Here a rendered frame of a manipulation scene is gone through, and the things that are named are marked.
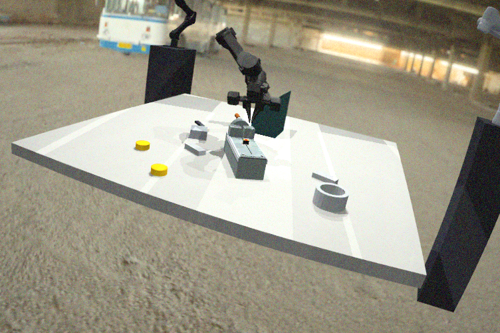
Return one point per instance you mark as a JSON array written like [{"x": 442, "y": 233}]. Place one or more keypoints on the yellow round disc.
[
  {"x": 159, "y": 170},
  {"x": 142, "y": 145}
]

